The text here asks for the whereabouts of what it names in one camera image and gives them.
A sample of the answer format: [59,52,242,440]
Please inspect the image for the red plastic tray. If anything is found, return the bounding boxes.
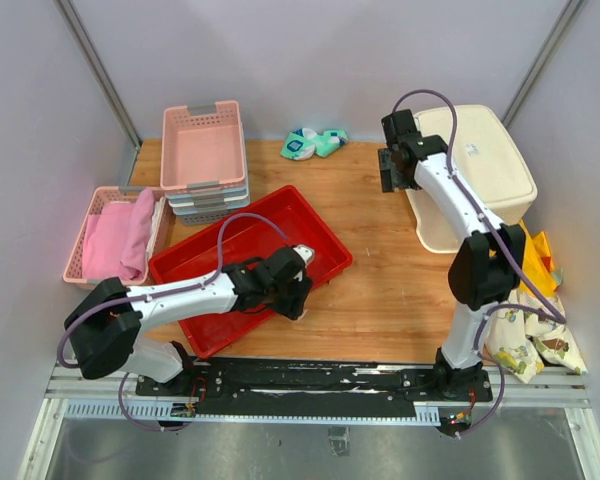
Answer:
[149,185,353,359]

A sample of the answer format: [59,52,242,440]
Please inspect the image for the large cream perforated container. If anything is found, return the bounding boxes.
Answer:
[406,105,537,254]

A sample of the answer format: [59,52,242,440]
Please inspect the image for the white perforated basket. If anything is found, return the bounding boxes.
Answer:
[168,196,251,216]

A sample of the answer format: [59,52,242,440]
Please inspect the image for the blue perforated basket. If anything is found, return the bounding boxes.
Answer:
[172,207,241,226]
[165,178,250,206]

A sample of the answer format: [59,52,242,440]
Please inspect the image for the pink perforated basket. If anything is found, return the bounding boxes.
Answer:
[160,100,247,193]

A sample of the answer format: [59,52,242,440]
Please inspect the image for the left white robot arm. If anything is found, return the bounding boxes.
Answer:
[57,245,315,396]

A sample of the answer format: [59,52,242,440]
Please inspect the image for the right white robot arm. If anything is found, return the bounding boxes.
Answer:
[378,110,526,400]

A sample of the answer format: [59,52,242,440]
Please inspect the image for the green white wipes packet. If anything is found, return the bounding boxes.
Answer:
[280,128,349,161]

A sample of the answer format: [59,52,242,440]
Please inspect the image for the pink basket with cloths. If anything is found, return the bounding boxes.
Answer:
[63,186,172,289]

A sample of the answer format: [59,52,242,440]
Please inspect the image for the pink folded cloth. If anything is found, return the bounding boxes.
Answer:
[81,188,156,281]

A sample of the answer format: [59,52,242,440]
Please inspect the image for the yellow patterned cloth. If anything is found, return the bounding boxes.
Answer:
[485,231,587,383]

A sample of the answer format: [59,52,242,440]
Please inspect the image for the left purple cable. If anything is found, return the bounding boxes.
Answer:
[58,213,291,433]

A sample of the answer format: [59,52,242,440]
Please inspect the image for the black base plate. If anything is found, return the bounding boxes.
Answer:
[135,357,493,420]

